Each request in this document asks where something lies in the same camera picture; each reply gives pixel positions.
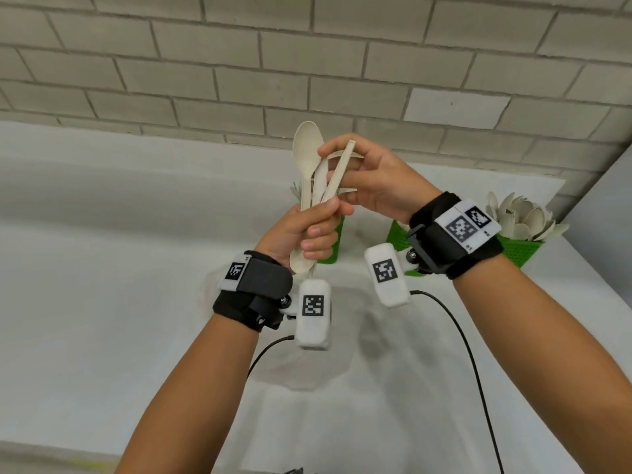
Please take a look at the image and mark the person's right hand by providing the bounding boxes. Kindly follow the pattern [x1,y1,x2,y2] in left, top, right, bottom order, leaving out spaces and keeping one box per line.
[317,134,443,224]

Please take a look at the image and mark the person's left hand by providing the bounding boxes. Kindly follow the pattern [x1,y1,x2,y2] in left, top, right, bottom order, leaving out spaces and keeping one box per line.
[254,196,356,275]

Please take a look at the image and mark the white plastic spoon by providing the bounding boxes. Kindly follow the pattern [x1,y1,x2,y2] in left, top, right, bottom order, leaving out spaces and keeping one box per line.
[288,139,357,275]

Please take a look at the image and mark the handful of white plastic cutlery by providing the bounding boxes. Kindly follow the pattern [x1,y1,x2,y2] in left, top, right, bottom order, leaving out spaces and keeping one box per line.
[292,121,366,213]

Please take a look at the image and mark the bunch of white plastic spoons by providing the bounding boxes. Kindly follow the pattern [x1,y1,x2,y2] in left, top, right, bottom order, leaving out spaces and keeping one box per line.
[485,191,570,242]

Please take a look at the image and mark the clear plastic bag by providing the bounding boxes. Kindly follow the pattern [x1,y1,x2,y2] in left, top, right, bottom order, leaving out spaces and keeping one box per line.
[197,261,396,390]

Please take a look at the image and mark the person's left forearm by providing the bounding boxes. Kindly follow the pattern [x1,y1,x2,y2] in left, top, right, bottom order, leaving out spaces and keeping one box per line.
[114,314,260,474]

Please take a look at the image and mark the person's right forearm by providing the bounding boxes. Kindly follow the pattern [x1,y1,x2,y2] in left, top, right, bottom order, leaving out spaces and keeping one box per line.
[453,253,632,474]

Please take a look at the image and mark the black left wrist band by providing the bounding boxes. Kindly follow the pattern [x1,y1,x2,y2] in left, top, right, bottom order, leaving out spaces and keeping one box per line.
[213,250,294,333]

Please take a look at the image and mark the black wrist band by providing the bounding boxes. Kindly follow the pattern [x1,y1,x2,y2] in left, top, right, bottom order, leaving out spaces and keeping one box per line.
[407,192,504,280]
[213,250,294,333]

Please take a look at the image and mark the black right wrist band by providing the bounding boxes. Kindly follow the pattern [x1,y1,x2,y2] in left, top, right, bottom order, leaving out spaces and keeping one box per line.
[407,192,504,280]

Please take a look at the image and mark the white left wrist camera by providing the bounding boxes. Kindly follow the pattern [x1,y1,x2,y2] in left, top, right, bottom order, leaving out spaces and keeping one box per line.
[294,278,332,351]

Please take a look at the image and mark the black left camera cable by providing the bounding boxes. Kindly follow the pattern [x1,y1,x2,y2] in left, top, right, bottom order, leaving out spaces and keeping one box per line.
[246,335,296,379]

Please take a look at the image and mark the black camera cable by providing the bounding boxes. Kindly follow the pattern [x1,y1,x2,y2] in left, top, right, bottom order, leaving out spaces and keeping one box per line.
[246,335,296,379]
[409,290,504,474]

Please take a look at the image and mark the black right camera cable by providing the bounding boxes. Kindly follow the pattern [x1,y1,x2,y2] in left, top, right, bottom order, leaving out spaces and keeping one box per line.
[409,290,504,474]

